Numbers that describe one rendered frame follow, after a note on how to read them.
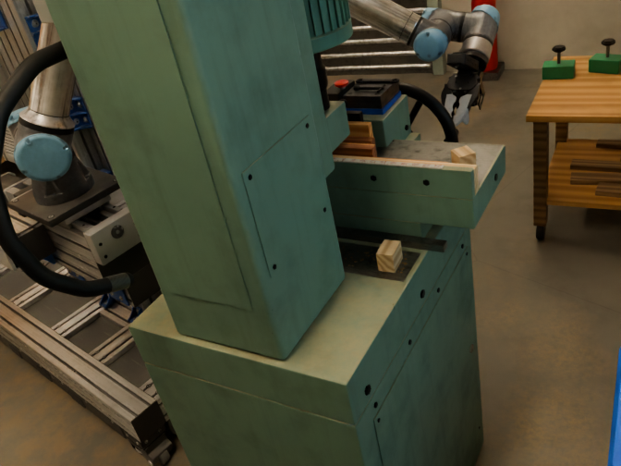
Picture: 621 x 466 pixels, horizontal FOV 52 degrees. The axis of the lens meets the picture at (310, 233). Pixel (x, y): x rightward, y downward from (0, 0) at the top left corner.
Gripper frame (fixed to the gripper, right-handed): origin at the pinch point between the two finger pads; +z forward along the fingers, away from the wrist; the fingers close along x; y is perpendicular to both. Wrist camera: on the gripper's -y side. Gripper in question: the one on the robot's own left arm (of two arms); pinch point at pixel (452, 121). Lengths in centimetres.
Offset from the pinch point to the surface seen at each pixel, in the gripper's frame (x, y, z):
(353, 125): 7.6, -29.5, 22.0
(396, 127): 4.2, -18.2, 14.4
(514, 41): 49, 183, -186
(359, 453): -10, -24, 79
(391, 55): 127, 182, -177
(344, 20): 2, -52, 17
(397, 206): -4.8, -25.7, 36.6
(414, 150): -2.0, -20.0, 20.9
